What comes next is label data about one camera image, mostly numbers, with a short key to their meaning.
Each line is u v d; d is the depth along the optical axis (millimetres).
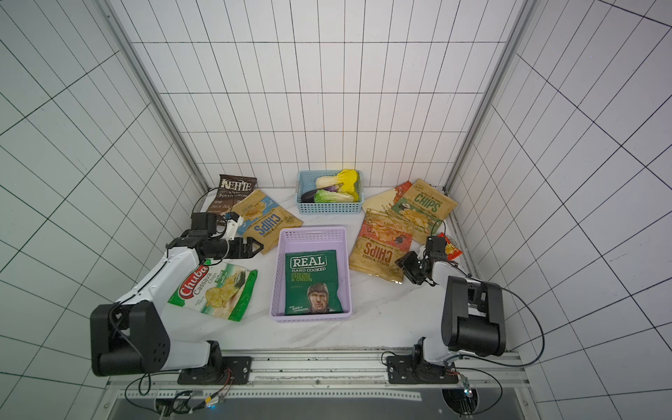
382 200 1146
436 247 743
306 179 1201
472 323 442
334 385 719
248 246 775
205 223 681
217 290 881
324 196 1067
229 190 1178
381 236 1020
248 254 765
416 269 814
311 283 893
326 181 1143
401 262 909
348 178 1106
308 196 1134
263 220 1065
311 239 1005
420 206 1102
